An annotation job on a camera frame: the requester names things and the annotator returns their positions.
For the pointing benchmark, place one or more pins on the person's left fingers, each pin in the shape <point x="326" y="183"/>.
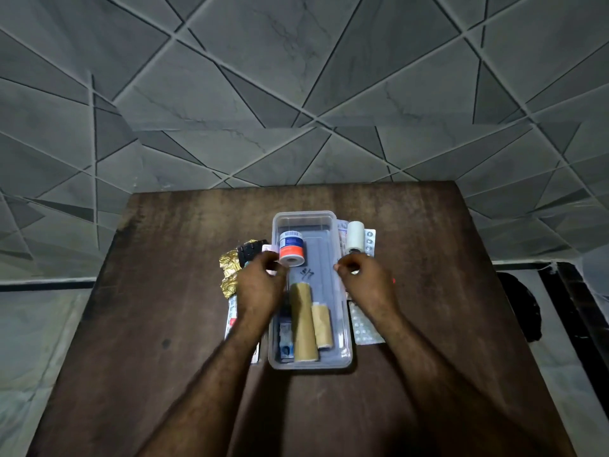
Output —
<point x="276" y="271"/>

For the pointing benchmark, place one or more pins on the person's left forearm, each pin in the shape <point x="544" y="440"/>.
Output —
<point x="209" y="390"/>

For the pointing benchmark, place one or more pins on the person's right hand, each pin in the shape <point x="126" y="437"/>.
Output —
<point x="371" y="290"/>

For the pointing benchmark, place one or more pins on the clear plastic tray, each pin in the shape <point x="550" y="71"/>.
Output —
<point x="318" y="261"/>

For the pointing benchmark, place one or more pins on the orange and white tape roll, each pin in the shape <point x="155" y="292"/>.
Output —
<point x="290" y="247"/>

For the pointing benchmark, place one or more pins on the small blue packet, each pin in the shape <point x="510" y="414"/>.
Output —
<point x="285" y="345"/>

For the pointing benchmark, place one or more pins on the white printed pill strip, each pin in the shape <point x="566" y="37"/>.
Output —
<point x="342" y="237"/>

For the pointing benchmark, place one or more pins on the black small device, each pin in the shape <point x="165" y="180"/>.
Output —
<point x="250" y="252"/>

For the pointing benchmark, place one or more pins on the person's right fingers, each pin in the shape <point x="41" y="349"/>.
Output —
<point x="349" y="267"/>

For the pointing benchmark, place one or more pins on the person's right forearm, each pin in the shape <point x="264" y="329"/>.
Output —
<point x="447" y="390"/>

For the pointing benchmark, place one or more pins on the gold foil blister pack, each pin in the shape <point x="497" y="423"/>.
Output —
<point x="229" y="260"/>
<point x="229" y="286"/>

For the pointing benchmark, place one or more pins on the silver blister pack red print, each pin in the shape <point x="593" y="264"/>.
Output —
<point x="231" y="316"/>

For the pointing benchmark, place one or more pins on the person's left hand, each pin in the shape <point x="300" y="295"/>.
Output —
<point x="259" y="290"/>

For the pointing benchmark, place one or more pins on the large silver pill blister pack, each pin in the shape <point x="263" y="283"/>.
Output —
<point x="364" y="328"/>

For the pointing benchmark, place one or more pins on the long tan bandage roll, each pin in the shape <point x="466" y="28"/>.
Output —
<point x="303" y="323"/>

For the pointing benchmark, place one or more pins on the short tan bandage roll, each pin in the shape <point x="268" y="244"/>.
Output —
<point x="322" y="326"/>

